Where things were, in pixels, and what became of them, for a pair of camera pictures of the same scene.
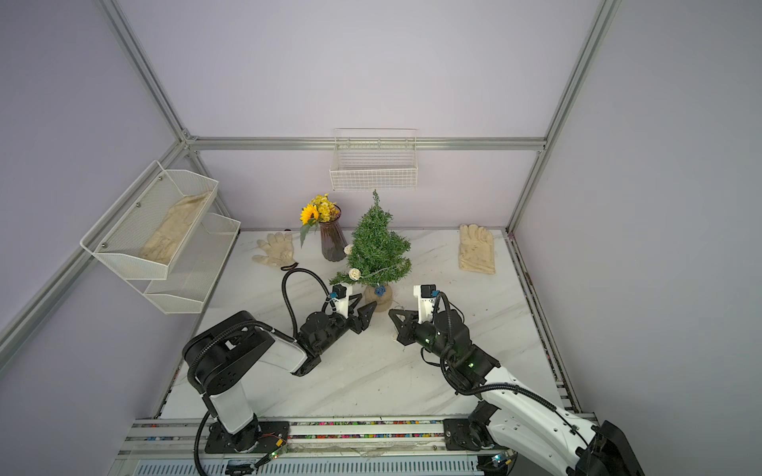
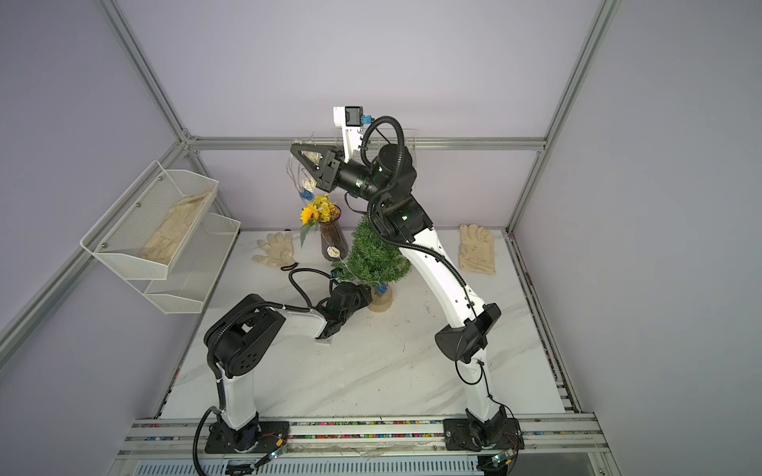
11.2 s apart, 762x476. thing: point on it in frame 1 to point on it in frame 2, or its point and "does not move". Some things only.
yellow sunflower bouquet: x=321 y=209 does not move
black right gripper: x=403 y=325 to x=337 y=171
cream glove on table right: x=475 y=249 does not move
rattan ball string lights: x=355 y=274 to x=307 y=187
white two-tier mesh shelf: x=165 y=238 does not move
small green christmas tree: x=377 y=257 does not move
